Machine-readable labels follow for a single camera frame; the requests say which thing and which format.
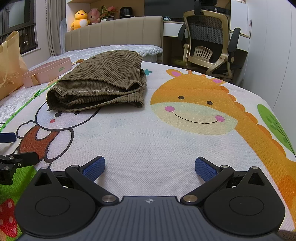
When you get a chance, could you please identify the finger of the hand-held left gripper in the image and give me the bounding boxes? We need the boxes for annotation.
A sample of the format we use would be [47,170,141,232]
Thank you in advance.
[0,152,39,186]
[0,132,17,143]

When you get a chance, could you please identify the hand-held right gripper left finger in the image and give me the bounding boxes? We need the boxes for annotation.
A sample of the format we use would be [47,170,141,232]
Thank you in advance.
[35,156,118,205]

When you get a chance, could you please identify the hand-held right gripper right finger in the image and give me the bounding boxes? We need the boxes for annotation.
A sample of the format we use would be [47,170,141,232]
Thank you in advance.
[180,156,266,205]

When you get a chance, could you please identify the brown corduroy garment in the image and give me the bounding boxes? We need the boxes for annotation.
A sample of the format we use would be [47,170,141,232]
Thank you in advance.
[46,49,148,113]

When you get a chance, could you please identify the cartoon printed play mat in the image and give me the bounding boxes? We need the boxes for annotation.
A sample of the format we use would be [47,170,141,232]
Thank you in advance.
[0,61,296,239]

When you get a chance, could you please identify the tan tote bag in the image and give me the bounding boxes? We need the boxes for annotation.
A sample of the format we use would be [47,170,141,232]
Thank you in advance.
[0,31,29,100]

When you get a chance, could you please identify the pink gift box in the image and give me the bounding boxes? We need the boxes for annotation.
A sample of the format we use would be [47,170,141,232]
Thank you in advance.
[22,57,73,88]

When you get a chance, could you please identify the window with railing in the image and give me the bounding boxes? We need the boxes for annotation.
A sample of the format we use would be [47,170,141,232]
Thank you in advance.
[0,0,38,55]

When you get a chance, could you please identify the light curtain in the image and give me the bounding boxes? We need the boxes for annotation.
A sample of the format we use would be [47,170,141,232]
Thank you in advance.
[35,0,67,56]

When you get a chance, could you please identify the white wardrobe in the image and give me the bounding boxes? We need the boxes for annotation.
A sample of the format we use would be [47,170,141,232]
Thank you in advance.
[230,0,296,114]

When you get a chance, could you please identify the yellow duck plush toy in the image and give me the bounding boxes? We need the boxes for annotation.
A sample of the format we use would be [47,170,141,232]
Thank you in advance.
[70,10,91,30]

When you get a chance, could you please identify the beige padded headboard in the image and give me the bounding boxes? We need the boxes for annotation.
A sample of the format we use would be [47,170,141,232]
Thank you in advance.
[64,16,164,55]

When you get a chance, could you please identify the beige office chair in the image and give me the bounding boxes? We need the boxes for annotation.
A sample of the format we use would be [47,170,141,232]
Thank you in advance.
[178,0,243,82]

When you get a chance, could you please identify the white desk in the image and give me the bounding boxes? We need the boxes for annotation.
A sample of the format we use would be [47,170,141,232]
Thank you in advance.
[162,19,251,65]

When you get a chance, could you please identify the pink plush toy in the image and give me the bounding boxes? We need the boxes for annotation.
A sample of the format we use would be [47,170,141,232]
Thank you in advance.
[87,8,102,25]

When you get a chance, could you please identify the potted plant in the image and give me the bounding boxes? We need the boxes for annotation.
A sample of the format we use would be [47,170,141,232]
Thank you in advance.
[99,5,119,22]

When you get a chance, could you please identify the black round speaker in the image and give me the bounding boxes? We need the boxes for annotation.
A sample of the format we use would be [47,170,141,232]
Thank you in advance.
[119,7,135,19]

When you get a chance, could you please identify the black monitor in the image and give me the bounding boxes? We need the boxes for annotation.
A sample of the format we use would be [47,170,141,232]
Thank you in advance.
[144,0,186,19]

